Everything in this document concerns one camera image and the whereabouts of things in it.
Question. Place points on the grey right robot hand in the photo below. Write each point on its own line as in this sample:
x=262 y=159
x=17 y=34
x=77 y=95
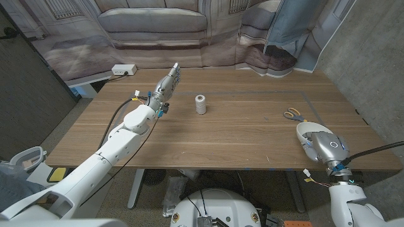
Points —
x=331 y=148

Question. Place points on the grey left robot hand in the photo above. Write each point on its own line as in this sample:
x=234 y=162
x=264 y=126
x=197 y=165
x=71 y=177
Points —
x=164 y=86

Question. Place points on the white bowl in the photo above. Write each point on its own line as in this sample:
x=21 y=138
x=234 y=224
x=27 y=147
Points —
x=311 y=126

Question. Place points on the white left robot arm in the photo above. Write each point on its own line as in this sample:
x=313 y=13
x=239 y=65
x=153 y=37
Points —
x=91 y=173

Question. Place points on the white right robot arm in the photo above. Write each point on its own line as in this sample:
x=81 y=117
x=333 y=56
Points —
x=347 y=201

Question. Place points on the white thread spool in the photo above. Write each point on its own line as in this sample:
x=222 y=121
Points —
x=200 y=105

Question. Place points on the white power strip box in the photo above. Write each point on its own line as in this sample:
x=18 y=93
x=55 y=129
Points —
x=123 y=69

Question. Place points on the printed sofa room backdrop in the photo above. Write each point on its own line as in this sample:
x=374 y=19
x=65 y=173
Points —
x=158 y=31

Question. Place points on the grey metal table leg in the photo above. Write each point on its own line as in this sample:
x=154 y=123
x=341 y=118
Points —
x=135 y=189
x=295 y=192

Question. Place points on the white low shelf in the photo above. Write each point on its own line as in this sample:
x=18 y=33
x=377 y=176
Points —
x=86 y=86

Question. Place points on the orange box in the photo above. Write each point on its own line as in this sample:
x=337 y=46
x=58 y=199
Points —
x=298 y=224

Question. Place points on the black round fan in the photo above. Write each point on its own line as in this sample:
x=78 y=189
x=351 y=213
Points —
x=153 y=177

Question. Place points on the clear plastic bag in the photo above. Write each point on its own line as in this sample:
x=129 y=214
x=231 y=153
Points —
x=173 y=195

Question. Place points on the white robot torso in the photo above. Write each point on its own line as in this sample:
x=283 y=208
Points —
x=217 y=205

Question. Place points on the grey white rimmed container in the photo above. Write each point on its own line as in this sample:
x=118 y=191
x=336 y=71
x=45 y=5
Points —
x=30 y=149

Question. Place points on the person's leg in jeans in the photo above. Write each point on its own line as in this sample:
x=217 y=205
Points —
x=14 y=190

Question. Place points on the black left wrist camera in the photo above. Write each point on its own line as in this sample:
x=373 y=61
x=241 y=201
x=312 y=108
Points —
x=164 y=108

